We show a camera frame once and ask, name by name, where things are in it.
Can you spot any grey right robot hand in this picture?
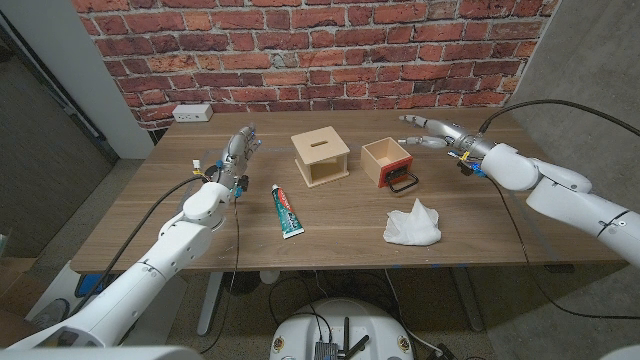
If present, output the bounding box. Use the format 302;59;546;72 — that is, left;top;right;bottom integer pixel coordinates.
398;114;496;161

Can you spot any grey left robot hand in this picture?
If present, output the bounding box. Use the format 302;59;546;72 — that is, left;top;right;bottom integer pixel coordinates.
208;124;262;194

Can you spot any wooden drawer with red front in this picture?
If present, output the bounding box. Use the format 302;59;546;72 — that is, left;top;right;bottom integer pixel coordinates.
359;136;420;194

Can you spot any wooden box with slot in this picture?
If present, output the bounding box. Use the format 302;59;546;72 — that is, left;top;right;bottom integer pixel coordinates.
290;125;351;189

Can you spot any green red toothpaste tube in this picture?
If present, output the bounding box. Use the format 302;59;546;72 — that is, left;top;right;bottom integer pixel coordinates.
270;183;305;240

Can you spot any white crumpled tissue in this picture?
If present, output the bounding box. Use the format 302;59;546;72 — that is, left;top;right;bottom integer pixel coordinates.
383;198;442;247

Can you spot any grey box with black antennas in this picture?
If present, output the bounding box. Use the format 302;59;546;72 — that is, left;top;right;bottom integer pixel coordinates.
313;317;371;360

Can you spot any white power outlet strip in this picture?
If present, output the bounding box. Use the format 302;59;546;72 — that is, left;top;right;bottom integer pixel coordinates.
171;103;214;124

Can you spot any black round floor object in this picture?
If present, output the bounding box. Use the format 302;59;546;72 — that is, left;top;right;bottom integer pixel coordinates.
223;272;261;296

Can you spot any white table leg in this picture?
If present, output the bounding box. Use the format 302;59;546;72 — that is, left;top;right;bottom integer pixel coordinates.
196;271;225;337

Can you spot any grey table leg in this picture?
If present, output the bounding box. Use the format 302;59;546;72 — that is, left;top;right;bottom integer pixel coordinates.
449;267;485;333

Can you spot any white robot torso base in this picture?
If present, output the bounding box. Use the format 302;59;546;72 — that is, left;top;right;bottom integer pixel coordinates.
268;298;415;360

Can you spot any white board with blue pedals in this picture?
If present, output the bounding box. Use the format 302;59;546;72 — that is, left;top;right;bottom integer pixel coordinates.
27;260;189;346

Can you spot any grey sneaker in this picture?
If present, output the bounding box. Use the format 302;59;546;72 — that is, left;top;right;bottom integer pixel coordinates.
29;298;71;332

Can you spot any thin black left wrist cable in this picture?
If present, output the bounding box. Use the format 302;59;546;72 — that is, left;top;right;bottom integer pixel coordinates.
199;194;241;355

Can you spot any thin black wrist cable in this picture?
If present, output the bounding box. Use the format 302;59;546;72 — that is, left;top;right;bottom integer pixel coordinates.
484;174;640;321
199;194;241;355

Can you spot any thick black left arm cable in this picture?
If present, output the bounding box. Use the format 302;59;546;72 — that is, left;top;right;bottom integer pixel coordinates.
72;173;211;316

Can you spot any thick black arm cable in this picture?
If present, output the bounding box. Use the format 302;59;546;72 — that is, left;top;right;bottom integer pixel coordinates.
478;98;640;137
72;173;211;316

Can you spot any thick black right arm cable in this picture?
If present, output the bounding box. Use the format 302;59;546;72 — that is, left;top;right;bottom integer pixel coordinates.
478;98;640;137

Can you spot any printed brick wall backdrop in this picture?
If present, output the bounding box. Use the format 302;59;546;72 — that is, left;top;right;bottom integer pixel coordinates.
72;0;561;131

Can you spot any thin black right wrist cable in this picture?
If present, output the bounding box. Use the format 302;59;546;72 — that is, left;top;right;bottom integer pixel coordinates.
484;174;640;321

